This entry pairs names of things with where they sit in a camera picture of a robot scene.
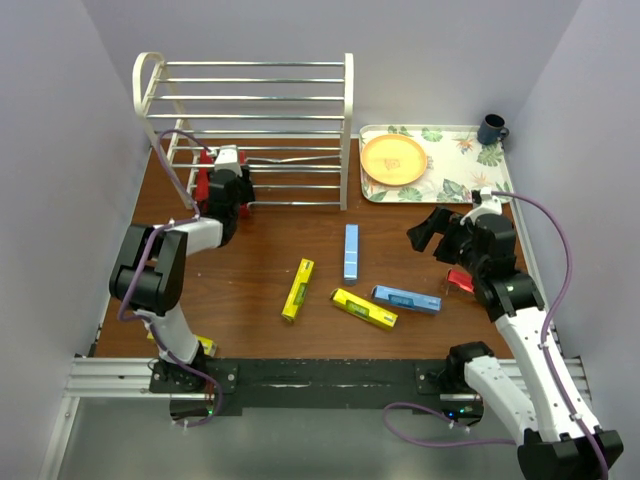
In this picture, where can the yellow toothpaste box near base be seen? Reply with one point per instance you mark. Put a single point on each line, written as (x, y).
(209, 346)

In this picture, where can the yellow toothpaste box centre right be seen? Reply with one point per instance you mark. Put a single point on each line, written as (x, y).
(363, 309)

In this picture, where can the red toothpaste box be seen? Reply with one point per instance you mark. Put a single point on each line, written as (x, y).
(244, 211)
(455, 280)
(202, 177)

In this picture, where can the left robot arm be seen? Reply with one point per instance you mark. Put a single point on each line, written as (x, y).
(148, 275)

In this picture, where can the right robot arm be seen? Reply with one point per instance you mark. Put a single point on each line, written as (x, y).
(556, 434)

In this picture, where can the yellow toothpaste box centre left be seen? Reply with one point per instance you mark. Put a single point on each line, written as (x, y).
(297, 293)

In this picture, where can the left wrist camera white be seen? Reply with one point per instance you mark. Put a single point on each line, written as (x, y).
(228, 159)

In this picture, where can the orange plate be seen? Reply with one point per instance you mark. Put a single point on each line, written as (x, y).
(393, 160)

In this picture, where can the white metal shelf rack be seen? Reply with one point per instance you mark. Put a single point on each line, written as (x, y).
(293, 119)

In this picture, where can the blue toothpaste box lying right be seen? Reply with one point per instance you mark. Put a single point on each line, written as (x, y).
(405, 299)

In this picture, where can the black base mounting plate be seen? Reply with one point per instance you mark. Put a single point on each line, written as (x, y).
(309, 384)

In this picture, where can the aluminium rail frame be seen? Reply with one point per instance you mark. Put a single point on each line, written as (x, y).
(101, 378)

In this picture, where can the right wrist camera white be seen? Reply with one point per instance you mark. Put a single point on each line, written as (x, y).
(484, 203)

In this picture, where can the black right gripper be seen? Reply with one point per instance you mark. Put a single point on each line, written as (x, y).
(438, 222)

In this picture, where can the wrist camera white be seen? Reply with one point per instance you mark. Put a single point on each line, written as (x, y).
(228, 159)
(484, 203)

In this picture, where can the dark blue mug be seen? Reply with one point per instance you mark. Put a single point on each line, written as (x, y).
(492, 129)

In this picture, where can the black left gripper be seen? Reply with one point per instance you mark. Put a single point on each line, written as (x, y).
(244, 184)

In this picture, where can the upright blue toothpaste box centre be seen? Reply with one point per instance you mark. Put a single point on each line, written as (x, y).
(351, 254)

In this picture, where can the floral serving tray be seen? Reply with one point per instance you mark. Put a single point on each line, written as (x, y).
(456, 164)

